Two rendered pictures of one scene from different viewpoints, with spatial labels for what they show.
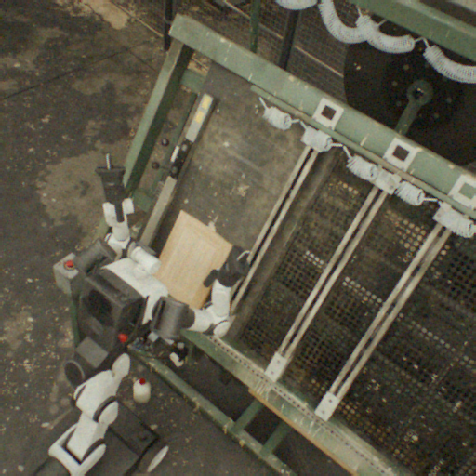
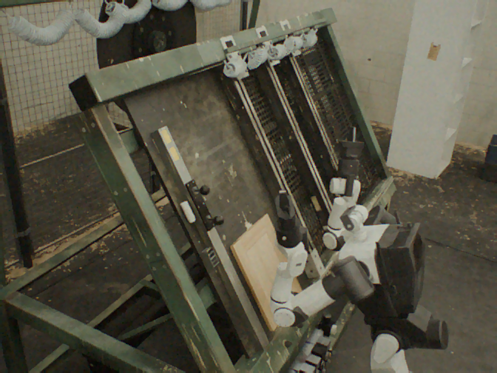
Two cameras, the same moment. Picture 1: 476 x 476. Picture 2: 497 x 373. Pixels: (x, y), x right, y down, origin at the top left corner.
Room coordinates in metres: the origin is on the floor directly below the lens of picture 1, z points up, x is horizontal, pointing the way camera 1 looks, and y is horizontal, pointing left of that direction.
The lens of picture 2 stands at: (1.88, 2.02, 2.37)
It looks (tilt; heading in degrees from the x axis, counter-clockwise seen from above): 27 degrees down; 268
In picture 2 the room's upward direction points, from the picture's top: 3 degrees clockwise
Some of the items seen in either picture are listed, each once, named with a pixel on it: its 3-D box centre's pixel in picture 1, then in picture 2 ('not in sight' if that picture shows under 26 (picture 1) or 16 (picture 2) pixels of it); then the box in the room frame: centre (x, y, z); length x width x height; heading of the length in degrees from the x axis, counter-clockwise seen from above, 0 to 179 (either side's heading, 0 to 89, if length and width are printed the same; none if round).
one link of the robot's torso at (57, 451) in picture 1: (77, 450); not in sight; (1.02, 0.58, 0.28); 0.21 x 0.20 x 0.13; 151
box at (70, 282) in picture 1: (72, 275); not in sight; (1.65, 0.78, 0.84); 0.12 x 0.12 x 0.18; 61
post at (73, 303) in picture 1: (78, 324); not in sight; (1.65, 0.78, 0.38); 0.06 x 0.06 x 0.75; 61
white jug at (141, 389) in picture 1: (141, 389); not in sight; (1.48, 0.37, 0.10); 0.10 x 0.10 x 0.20
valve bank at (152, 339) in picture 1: (145, 334); (314, 361); (1.50, 0.37, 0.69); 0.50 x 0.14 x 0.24; 61
